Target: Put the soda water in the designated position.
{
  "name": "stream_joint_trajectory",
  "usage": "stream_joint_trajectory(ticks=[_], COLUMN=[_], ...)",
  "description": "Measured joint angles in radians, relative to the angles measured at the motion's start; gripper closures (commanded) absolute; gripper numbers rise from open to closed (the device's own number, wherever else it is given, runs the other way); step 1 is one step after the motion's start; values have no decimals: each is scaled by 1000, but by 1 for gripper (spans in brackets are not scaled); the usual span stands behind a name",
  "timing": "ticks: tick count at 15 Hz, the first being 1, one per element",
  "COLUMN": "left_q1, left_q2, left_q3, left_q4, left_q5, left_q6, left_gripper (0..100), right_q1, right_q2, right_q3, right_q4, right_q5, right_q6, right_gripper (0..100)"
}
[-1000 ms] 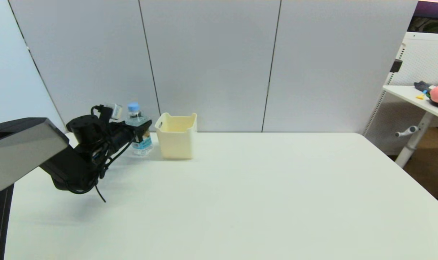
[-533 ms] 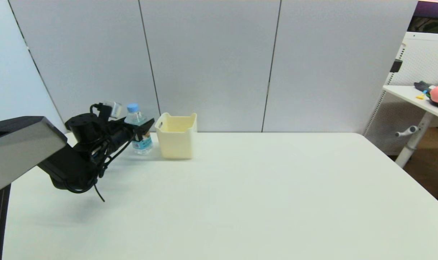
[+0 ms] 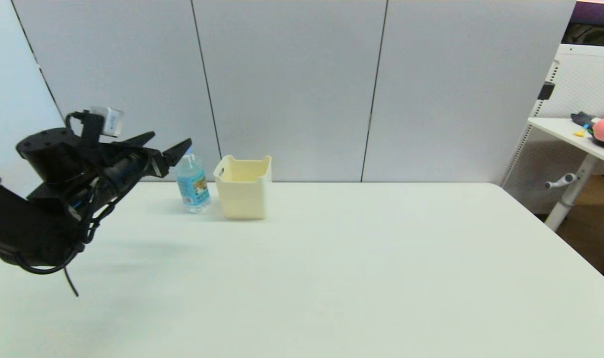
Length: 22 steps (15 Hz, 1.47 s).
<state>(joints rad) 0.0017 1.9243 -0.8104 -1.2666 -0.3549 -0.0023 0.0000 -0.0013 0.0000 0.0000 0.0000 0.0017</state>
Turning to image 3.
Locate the white perforated panel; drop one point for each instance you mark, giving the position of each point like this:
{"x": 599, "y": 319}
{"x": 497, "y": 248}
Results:
{"x": 585, "y": 79}

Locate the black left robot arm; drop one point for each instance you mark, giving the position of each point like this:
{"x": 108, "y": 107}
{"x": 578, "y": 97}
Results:
{"x": 28, "y": 223}

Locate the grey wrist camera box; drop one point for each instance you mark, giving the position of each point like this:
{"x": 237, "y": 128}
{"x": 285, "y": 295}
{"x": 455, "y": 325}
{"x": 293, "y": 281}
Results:
{"x": 108, "y": 122}

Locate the dark blue toy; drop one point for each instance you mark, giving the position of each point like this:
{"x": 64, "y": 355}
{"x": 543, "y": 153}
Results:
{"x": 583, "y": 118}

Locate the black panel clip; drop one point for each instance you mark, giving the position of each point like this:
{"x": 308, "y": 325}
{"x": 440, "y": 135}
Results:
{"x": 546, "y": 90}

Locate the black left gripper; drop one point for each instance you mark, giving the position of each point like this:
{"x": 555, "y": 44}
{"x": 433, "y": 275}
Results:
{"x": 133, "y": 164}

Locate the white side desk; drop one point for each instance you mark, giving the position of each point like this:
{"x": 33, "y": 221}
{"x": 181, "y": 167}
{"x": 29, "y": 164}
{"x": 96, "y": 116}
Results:
{"x": 565, "y": 130}

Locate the cream plastic basket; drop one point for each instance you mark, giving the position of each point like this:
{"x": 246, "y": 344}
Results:
{"x": 242, "y": 194}

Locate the clear soda water bottle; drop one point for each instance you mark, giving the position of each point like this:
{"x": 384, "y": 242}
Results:
{"x": 192, "y": 186}

